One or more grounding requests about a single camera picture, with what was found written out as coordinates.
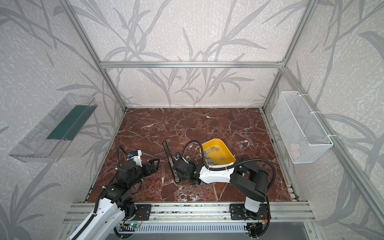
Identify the yellow plastic tray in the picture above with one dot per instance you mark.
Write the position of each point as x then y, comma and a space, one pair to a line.
216, 153

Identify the small green circuit board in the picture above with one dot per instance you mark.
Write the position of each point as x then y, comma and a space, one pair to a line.
131, 227

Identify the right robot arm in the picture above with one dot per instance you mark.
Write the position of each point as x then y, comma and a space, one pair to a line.
253, 177

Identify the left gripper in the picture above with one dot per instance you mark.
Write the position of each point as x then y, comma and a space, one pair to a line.
147, 167

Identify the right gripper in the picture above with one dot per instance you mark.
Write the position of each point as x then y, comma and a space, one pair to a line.
176, 168

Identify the clear plastic wall shelf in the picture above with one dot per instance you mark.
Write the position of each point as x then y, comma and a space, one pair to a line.
48, 141

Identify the aluminium front rail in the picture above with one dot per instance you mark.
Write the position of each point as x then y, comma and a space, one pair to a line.
201, 212

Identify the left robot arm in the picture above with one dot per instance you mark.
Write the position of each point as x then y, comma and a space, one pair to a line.
115, 203

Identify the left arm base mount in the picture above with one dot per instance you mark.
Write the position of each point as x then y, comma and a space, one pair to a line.
143, 212

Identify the grey slotted cable duct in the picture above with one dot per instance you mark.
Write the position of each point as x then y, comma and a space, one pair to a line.
177, 228

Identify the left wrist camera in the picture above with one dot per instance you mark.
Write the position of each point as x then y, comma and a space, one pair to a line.
135, 156

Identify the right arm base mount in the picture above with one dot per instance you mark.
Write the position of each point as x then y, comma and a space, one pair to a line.
239, 212

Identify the white wire mesh basket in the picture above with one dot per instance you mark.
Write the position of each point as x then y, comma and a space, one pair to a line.
301, 131

